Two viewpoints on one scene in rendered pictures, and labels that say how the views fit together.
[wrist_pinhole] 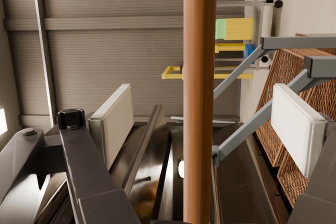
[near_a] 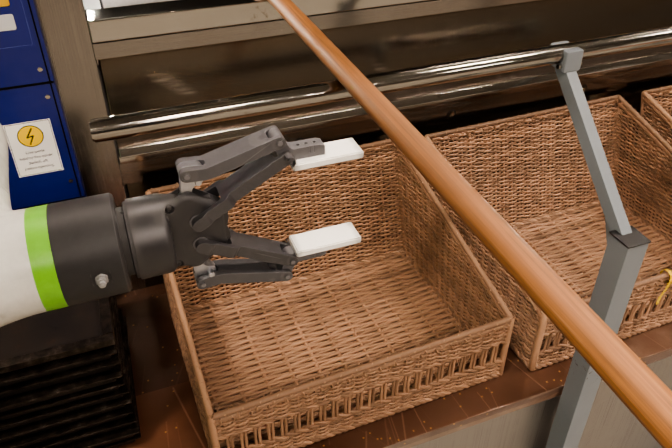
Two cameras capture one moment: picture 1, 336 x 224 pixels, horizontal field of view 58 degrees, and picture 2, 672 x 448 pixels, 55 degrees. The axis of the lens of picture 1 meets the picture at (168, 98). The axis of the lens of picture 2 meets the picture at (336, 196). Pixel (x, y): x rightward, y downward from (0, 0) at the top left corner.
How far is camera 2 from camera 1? 0.57 m
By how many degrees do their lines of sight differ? 64
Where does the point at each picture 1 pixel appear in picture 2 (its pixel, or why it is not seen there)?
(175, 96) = not seen: outside the picture
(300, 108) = (314, 248)
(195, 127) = (406, 150)
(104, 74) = not seen: outside the picture
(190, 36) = (447, 188)
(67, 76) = not seen: outside the picture
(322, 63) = (619, 255)
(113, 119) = (310, 164)
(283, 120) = (330, 234)
